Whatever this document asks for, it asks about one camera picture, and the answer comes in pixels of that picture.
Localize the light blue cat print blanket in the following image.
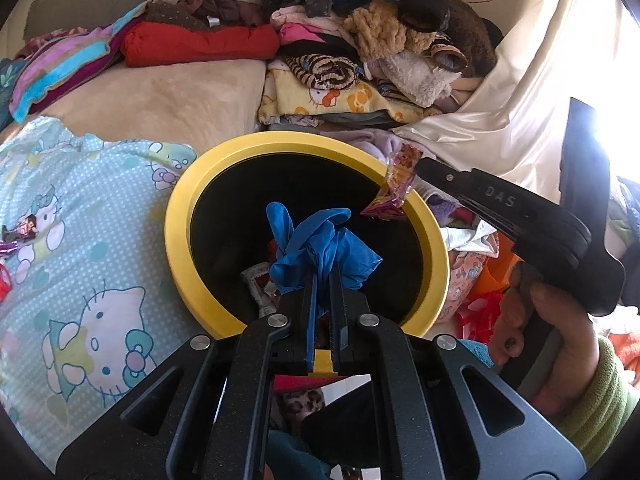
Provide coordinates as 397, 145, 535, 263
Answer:
0, 115, 247, 472

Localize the teal cloth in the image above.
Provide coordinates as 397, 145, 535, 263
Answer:
267, 429, 334, 480

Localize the small figure print wrapper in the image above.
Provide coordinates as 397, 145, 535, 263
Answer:
1, 213, 40, 245

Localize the yellow cartoon print blanket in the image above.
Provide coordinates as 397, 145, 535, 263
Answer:
257, 57, 407, 127

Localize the person's right forearm green sleeve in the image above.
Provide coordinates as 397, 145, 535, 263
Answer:
549, 336, 640, 467

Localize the white printed cloth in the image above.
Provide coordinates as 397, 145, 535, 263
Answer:
446, 214, 502, 257

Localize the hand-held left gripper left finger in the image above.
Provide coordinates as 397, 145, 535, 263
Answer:
55, 274, 319, 480

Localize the colourful snack wrapper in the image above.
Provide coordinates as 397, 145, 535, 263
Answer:
359, 142, 426, 222

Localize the blue floral quilt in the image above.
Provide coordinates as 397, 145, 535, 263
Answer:
0, 57, 16, 132

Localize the orange cloth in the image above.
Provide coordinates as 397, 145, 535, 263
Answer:
479, 249, 524, 302

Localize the grey-brown bed headboard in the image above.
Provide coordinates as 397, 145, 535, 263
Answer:
24, 0, 152, 42

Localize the red and white wrapper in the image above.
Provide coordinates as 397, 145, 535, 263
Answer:
241, 261, 284, 312

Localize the mustard fluffy garment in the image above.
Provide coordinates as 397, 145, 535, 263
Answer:
344, 0, 437, 64

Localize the beige bed sheet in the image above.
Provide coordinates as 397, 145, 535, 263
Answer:
0, 57, 269, 155

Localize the yellow-rimmed black bin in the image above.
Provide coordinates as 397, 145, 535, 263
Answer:
164, 130, 450, 377

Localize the leopard print cloth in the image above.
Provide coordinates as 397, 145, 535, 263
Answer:
279, 388, 327, 429

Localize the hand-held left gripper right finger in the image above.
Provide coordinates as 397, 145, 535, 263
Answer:
329, 264, 587, 480

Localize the red patterned cloth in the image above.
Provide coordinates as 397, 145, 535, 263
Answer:
456, 292, 504, 357

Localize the person's right hand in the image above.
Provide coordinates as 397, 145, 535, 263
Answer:
487, 260, 603, 417

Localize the lavender cloth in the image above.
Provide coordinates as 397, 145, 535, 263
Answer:
319, 127, 402, 162

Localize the white fluffy garment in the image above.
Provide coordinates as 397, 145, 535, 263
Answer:
379, 50, 464, 109

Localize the colourful striped towel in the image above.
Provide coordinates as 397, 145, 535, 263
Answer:
9, 2, 152, 124

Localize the brown striped knit garment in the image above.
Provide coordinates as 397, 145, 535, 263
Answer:
284, 53, 367, 92

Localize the pink fleece garment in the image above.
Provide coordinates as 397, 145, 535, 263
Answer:
269, 7, 352, 47

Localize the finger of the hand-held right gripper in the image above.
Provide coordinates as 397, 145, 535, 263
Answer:
415, 157, 477, 202

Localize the blue rubber glove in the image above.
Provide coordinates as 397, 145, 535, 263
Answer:
266, 201, 384, 312

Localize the red folded cloth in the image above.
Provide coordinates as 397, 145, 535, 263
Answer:
121, 22, 281, 68

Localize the white curtain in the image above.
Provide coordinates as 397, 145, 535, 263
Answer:
392, 0, 640, 202

